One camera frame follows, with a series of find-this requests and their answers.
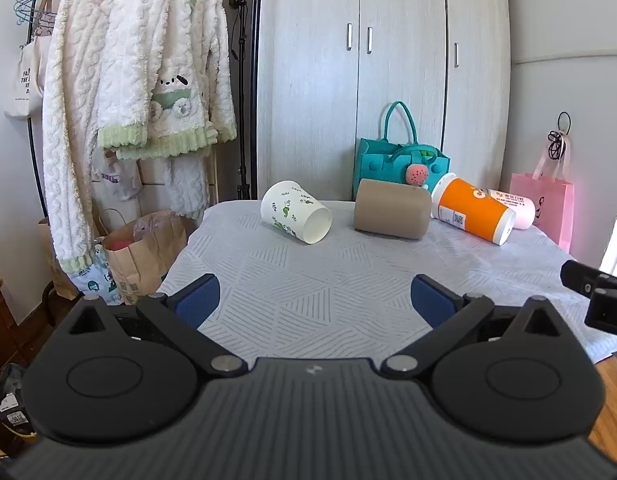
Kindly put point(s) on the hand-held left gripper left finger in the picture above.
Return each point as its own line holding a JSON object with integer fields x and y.
{"x": 198, "y": 301}

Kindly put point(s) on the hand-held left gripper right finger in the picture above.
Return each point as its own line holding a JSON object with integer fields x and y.
{"x": 431, "y": 302}

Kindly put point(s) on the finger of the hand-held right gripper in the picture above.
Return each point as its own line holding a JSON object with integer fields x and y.
{"x": 581, "y": 275}

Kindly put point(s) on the white and pink cup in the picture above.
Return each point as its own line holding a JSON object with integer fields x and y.
{"x": 521, "y": 210}

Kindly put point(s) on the orange paper cup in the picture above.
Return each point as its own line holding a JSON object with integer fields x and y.
{"x": 471, "y": 207}

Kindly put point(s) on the brown paper cup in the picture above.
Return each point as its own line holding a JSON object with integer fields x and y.
{"x": 388, "y": 207}

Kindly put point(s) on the white cup with green print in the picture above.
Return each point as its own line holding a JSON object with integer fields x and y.
{"x": 288, "y": 207}

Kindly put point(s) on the brown paper bag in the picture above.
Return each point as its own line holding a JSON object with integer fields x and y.
{"x": 148, "y": 260}

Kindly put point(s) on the pink paper gift bag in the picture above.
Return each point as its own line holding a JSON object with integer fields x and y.
{"x": 553, "y": 205}

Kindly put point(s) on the white packet with green print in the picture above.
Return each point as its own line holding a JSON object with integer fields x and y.
{"x": 96, "y": 281}

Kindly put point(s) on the white patterned tablecloth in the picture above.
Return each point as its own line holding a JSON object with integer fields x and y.
{"x": 313, "y": 285}

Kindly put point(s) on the white fleece pants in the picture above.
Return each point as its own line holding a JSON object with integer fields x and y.
{"x": 183, "y": 185}

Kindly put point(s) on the pink plush bag charm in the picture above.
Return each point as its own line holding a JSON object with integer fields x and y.
{"x": 418, "y": 175}

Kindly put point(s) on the teal felt handbag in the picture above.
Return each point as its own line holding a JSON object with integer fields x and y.
{"x": 378, "y": 165}

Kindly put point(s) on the grey printed garment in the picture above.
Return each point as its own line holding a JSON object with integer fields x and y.
{"x": 113, "y": 180}

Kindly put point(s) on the black bag with labels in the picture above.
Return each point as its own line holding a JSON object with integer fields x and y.
{"x": 11, "y": 400}

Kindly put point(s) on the white fluffy robe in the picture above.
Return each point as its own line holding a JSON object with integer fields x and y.
{"x": 73, "y": 110}

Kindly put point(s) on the white wardrobe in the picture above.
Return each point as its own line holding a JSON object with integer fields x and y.
{"x": 313, "y": 85}

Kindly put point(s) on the black tripod stand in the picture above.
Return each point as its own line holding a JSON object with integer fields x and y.
{"x": 241, "y": 60}

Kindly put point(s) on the white and green fleece top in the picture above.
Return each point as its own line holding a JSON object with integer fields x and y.
{"x": 138, "y": 60}

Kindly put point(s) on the cream canvas tote bag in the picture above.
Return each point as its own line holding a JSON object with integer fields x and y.
{"x": 26, "y": 80}

